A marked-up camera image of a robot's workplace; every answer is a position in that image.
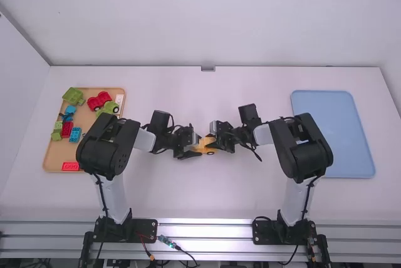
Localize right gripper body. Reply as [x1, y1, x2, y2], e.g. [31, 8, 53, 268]
[216, 121, 236, 155]

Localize red toy car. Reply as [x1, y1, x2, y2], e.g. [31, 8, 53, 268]
[86, 91, 113, 113]

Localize green toy car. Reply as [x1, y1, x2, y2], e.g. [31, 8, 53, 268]
[95, 101, 121, 119]

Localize tan tray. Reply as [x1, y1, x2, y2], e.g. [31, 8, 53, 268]
[42, 86, 127, 173]

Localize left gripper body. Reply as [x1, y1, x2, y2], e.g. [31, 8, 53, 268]
[171, 125, 195, 158]

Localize blue mat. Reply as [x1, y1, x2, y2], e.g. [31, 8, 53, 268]
[290, 90, 377, 179]

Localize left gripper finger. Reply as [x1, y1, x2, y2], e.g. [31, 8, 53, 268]
[177, 150, 203, 160]

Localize silver rails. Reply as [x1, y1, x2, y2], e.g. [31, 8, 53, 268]
[0, 217, 401, 261]

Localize blue toy brick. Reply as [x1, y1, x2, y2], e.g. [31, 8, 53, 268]
[58, 105, 78, 122]
[68, 126, 83, 144]

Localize black cable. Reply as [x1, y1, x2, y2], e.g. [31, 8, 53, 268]
[242, 141, 263, 163]
[175, 244, 199, 267]

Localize large green toy brick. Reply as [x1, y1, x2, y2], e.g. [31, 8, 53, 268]
[61, 87, 84, 105]

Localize yellow toy car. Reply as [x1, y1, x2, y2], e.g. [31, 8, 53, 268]
[191, 135, 219, 157]

